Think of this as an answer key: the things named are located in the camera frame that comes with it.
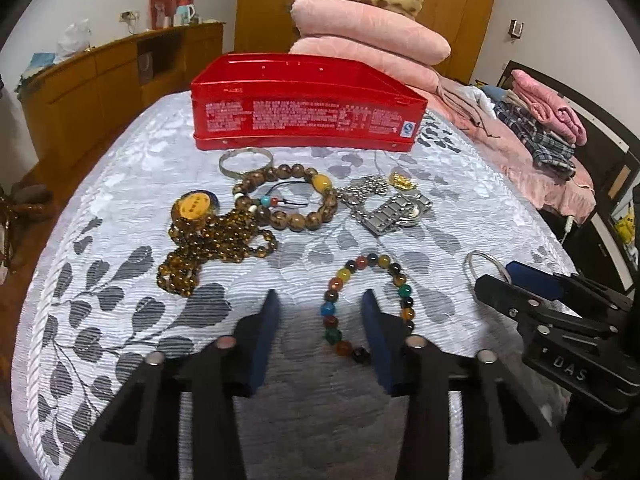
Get thin silver bangle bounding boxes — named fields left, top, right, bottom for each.
left=462, top=250, right=512, bottom=285

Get small gold charm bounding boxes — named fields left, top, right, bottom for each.
left=388, top=171, right=416, bottom=192

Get blue cloth on sideboard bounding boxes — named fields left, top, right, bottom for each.
left=18, top=52, right=56, bottom=86

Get wall power outlet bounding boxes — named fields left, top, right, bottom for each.
left=119, top=10, right=139, bottom=23

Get folded pink clothing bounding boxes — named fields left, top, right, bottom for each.
left=511, top=70, right=588, bottom=146

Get white leaf-pattern table cover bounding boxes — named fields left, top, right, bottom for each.
left=12, top=93, right=574, bottom=479

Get lower pink folded quilt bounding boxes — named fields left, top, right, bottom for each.
left=290, top=36, right=439, bottom=93

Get wooden sideboard cabinet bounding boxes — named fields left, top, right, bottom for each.
left=18, top=21, right=224, bottom=171

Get tiger-eye brown bead necklace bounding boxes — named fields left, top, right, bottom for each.
left=155, top=188, right=279, bottom=298

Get silver metal watch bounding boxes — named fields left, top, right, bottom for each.
left=360, top=193, right=432, bottom=236

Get dark bed headboard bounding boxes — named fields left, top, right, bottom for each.
left=498, top=61, right=639, bottom=294

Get pink folded quilt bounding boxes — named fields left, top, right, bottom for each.
left=290, top=36, right=439, bottom=93
left=291, top=0, right=451, bottom=65

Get red photo frames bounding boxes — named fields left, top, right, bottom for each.
left=149, top=0, right=194, bottom=30

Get pink bed sheet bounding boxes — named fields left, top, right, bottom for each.
left=418, top=77, right=597, bottom=224

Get red tin box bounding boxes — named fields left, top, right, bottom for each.
left=191, top=53, right=427, bottom=152

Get upper pink folded quilt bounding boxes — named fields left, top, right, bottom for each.
left=291, top=0, right=451, bottom=65

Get folded plaid clothing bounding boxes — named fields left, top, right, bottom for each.
left=494, top=101, right=576, bottom=181

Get wooden stool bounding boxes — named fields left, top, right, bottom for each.
left=1, top=183, right=53, bottom=272

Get multicolour agate bead bracelet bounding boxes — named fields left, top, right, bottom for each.
left=319, top=251, right=417, bottom=366

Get white plastic bag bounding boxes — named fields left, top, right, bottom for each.
left=56, top=18, right=91, bottom=61

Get wall switch panel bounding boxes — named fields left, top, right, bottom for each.
left=508, top=20, right=524, bottom=40

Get silver chain necklace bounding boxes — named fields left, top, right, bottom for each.
left=335, top=173, right=392, bottom=208

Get large wooden bead bracelet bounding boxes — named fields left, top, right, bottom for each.
left=231, top=161, right=341, bottom=233

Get blue white kettle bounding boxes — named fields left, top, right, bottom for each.
left=172, top=0, right=196, bottom=26

